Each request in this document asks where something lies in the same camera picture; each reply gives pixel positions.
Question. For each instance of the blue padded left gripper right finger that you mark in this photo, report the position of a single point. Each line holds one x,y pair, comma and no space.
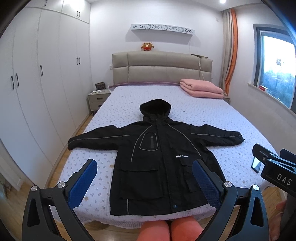
209,182

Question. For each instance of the folded pink blanket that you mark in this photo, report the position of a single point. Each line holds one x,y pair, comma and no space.
201,88

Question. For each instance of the person's right hand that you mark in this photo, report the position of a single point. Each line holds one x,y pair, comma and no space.
286,215

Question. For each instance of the brown bag on nightstand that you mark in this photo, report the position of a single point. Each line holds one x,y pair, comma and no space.
100,86

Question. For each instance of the beige and orange curtain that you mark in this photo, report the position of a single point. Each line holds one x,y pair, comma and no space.
230,48

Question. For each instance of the person's orange-clad right leg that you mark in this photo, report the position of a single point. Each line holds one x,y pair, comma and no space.
186,228

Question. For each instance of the white decorative wall shelf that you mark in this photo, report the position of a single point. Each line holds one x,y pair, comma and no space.
160,27

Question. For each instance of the person's orange-clad left leg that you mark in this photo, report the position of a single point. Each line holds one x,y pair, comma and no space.
154,230

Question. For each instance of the person's orange-clad leg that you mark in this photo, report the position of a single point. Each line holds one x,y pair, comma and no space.
186,228
154,230

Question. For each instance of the orange plush toy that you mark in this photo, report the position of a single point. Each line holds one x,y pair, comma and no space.
147,46

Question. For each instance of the white wardrobe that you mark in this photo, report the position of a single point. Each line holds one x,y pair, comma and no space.
45,80

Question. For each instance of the window with dark frame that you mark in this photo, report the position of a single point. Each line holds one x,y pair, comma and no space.
275,64

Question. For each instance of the black hooded jacket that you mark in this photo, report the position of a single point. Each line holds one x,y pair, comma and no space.
153,166

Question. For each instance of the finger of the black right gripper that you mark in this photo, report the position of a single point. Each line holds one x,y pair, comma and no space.
261,154

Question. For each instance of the beige padded headboard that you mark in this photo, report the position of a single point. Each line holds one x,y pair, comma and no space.
159,67

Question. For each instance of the beige nightstand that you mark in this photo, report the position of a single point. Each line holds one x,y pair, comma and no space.
97,98

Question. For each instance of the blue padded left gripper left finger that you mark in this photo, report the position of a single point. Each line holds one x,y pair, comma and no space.
79,183

